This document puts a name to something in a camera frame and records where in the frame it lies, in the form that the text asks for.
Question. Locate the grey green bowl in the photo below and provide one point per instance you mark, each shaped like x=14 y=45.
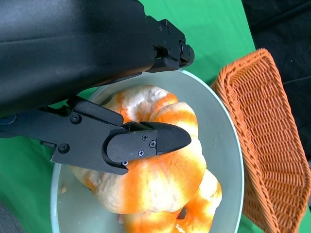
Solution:
x=213 y=145

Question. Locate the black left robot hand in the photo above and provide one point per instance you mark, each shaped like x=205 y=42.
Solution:
x=60 y=48

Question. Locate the green tablecloth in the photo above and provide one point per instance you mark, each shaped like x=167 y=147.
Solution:
x=213 y=29

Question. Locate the orange wicker basket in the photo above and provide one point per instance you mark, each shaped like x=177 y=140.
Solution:
x=262 y=121

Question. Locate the black backdrop cloth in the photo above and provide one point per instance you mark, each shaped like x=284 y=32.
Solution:
x=279 y=24

